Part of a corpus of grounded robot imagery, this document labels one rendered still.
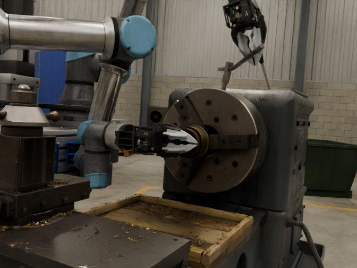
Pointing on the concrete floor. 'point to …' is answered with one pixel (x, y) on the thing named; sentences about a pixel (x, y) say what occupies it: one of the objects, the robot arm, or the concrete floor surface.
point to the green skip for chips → (330, 168)
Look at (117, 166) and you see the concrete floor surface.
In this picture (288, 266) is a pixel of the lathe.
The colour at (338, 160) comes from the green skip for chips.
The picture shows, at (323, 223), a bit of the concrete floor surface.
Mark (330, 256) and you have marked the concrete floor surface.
